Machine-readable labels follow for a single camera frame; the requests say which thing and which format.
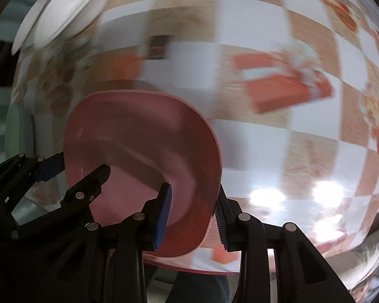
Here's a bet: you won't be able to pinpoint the white plate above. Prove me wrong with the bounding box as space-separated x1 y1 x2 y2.
12 0 109 56

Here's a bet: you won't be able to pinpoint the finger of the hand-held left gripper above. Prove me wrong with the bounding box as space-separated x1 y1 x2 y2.
0 152 66 211
60 164 112 228

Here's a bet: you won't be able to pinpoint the checkered printed tablecloth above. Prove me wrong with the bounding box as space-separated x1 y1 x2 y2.
11 0 379 273

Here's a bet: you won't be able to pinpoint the person's dark trousers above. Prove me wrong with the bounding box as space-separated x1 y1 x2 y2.
145 263 241 303

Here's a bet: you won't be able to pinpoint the light green bowl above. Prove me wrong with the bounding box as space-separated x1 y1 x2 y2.
5 104 35 165

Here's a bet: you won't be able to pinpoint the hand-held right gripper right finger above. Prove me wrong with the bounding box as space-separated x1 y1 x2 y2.
215 192 356 303

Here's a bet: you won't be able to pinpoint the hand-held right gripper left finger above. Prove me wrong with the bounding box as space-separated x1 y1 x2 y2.
47 182 173 303

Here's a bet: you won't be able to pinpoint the grey cloth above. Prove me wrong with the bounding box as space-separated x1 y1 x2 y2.
347 210 379 302

